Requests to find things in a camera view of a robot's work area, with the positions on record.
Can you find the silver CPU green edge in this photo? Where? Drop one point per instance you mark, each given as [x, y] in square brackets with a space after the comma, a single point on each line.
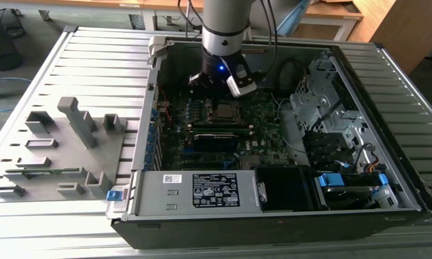
[224, 110]

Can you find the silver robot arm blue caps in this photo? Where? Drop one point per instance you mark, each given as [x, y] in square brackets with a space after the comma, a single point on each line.
[226, 21]

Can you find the CPU socket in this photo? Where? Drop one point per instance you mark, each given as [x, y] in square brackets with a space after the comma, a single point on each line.
[222, 121]

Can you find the grey case release latch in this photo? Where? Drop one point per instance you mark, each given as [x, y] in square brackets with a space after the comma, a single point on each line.
[156, 44]

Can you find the green RAM stick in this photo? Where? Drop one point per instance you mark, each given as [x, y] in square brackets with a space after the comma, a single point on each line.
[218, 130]
[38, 170]

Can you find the black graphics card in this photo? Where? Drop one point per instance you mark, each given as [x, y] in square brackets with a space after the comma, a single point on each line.
[216, 143]

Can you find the green motherboard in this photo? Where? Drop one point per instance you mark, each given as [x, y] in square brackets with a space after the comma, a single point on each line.
[269, 135]

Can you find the silver metal drive cage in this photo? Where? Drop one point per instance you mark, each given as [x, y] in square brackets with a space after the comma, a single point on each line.
[309, 108]

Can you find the grey chipset heatsink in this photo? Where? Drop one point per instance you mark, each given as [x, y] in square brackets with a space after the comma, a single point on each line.
[249, 162]

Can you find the long wooden desk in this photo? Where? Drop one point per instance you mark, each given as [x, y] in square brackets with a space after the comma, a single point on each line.
[93, 2]

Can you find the grey parts rack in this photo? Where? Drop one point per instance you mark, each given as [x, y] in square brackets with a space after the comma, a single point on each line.
[104, 151]

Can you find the black plastic drive bay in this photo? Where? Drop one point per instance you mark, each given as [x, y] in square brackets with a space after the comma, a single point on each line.
[327, 145]

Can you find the grey power supply unit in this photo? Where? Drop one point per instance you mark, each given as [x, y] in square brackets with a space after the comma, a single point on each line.
[154, 194]

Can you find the hard disk blue carrier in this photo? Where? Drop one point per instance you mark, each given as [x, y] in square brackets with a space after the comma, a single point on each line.
[331, 180]

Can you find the blue case latch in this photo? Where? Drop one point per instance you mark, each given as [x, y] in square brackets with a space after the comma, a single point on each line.
[114, 195]

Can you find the wooden cabinet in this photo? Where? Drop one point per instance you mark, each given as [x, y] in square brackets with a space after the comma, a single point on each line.
[409, 27]

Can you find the black mesh waste bin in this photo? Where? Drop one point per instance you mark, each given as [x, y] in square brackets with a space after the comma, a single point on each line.
[2, 54]

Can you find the black open PC case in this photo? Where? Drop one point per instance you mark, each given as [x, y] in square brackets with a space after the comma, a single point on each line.
[237, 232]

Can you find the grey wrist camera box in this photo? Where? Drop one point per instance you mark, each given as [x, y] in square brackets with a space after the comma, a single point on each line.
[194, 80]

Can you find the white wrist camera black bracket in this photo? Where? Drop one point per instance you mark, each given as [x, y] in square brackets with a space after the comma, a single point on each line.
[242, 86]

